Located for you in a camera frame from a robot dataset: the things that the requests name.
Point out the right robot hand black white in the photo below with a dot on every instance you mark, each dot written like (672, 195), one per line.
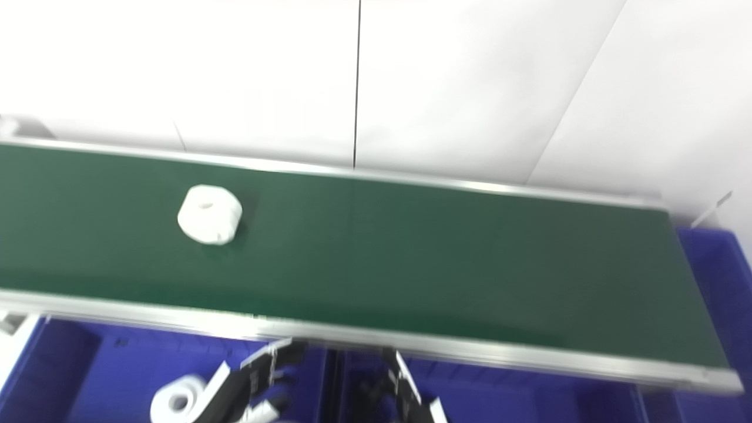
(399, 399)

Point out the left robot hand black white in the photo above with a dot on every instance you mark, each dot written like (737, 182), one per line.
(247, 393)

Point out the white cylindrical part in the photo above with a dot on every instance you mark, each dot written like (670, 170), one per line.
(208, 214)

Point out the white part with centre hole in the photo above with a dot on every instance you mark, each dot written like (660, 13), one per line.
(170, 402)

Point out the green conveyor belt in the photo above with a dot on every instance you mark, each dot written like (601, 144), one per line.
(440, 258)
(470, 351)

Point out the blue bin holding black parts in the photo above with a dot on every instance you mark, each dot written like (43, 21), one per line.
(517, 396)

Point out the blue bin holding white parts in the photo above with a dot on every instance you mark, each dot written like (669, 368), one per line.
(100, 376)

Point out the empty blue bin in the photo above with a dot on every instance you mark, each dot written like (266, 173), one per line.
(725, 305)

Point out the white side table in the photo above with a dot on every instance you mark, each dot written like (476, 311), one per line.
(12, 346)

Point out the thin white rod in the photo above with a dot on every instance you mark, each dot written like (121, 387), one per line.
(711, 210)

